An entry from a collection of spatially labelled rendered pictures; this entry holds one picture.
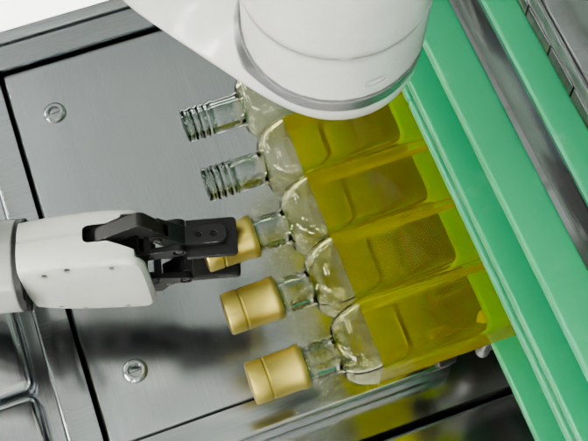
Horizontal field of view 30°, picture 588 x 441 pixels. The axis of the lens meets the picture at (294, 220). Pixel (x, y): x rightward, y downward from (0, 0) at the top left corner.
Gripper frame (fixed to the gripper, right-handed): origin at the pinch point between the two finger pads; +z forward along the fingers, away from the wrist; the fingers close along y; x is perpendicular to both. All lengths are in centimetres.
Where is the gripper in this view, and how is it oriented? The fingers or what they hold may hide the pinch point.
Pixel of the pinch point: (213, 248)
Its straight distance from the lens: 89.1
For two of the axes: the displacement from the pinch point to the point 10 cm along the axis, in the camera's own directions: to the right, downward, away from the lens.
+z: 10.0, -0.8, 0.3
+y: -0.1, -4.1, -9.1
